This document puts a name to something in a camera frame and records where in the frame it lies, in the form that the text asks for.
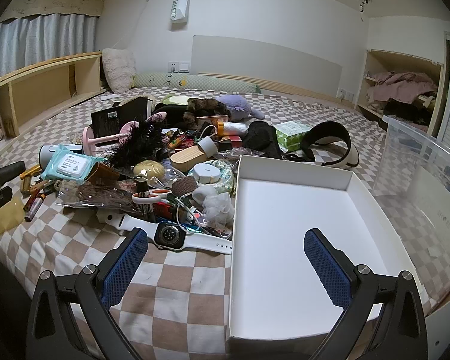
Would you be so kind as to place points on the grey white speaker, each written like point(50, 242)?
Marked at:
point(47, 155)

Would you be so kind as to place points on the white wall socket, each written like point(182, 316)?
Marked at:
point(179, 66)
point(345, 93)

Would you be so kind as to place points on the wooden wall niche shelf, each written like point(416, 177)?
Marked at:
point(397, 63)

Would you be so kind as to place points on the pink hand mirror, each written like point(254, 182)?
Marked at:
point(92, 138)

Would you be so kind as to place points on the pile of pink clothes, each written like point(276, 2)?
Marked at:
point(401, 88)

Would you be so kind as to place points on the yellow sponge in clear bag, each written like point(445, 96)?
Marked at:
point(148, 168)

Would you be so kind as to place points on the clear plastic storage bin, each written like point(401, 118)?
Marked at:
point(416, 180)

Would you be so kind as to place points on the thick wooden block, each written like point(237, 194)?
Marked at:
point(185, 161)

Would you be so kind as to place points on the black cardboard box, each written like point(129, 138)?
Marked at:
point(123, 114)

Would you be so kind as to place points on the black feather duster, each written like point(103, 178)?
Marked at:
point(138, 146)

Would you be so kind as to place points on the white cardboard box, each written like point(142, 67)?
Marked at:
point(285, 210)

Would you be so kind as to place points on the black white sun visor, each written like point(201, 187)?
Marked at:
point(333, 146)

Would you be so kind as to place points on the black cylinder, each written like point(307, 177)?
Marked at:
point(11, 172)

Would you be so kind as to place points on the orange white bottle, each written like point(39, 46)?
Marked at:
point(230, 127)

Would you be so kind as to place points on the black cloth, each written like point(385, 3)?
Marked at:
point(262, 138)

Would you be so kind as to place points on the white tape roll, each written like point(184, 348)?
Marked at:
point(205, 145)

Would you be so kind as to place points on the white mesh bath pouf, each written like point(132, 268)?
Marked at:
point(217, 208)

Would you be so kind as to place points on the white hanging wall bag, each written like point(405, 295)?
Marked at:
point(180, 5)

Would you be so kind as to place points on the white orange scissors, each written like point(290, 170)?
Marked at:
point(152, 196)

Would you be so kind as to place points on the grey curtain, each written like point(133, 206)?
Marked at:
point(33, 43)

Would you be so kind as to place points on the purple plush toy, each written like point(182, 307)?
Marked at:
point(240, 105)

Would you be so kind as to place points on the yellow paper sheet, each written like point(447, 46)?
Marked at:
point(13, 213)

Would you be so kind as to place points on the checkered bed sheet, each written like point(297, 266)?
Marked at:
point(165, 292)

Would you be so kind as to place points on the wooden bedside shelf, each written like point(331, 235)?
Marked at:
point(41, 86)

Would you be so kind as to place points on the beige curtain valance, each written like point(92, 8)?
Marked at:
point(52, 0)

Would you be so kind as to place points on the clear bag of brown fibres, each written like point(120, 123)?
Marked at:
point(101, 197)

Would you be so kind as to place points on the teal wet wipes pack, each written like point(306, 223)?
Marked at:
point(71, 163)

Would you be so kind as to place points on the green tissue pack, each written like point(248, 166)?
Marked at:
point(292, 133)

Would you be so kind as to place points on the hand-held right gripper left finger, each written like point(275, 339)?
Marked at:
point(123, 266)

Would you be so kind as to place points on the white round device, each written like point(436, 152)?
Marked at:
point(208, 172)

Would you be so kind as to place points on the brown tape roll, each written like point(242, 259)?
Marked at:
point(183, 185)

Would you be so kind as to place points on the brown plush toy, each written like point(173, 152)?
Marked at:
point(204, 107)

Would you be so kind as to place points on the long green bolster pillow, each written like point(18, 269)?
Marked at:
point(210, 81)

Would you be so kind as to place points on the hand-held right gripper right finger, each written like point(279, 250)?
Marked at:
point(326, 270)

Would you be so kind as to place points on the white fluffy pillow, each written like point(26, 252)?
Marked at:
point(118, 69)

